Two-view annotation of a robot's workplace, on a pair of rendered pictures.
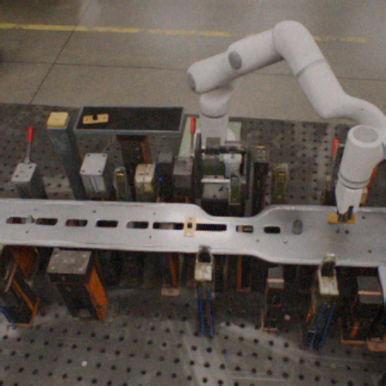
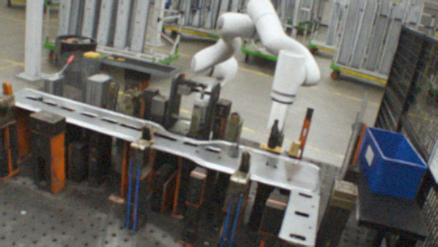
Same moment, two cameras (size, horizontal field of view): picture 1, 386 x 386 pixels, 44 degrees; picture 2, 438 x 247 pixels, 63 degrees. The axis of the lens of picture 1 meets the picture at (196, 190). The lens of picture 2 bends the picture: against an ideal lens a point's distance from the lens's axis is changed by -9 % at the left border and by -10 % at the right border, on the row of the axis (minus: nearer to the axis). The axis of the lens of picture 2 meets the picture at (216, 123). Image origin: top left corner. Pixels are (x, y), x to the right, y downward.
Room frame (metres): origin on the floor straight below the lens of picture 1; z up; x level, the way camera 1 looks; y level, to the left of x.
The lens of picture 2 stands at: (-0.40, -0.35, 1.61)
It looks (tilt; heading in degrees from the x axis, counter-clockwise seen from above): 21 degrees down; 5
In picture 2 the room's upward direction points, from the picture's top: 10 degrees clockwise
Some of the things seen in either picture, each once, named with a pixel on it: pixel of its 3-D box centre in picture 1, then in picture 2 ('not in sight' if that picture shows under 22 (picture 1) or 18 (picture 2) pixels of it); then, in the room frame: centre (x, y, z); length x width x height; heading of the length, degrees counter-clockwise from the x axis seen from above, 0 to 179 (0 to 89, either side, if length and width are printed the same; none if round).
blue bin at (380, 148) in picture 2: not in sight; (389, 160); (0.91, -0.88, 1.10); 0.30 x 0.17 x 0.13; 0
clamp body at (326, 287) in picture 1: (318, 309); (230, 220); (0.68, -0.35, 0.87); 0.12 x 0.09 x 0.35; 172
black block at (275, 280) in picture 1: (272, 301); (194, 209); (0.73, -0.22, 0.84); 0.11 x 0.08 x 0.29; 172
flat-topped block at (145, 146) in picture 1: (139, 166); (134, 111); (1.30, 0.21, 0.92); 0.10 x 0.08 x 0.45; 82
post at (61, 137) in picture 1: (73, 165); (89, 99); (1.34, 0.47, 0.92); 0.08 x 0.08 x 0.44; 82
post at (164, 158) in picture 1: (171, 195); (147, 130); (1.16, 0.09, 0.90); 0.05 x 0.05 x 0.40; 82
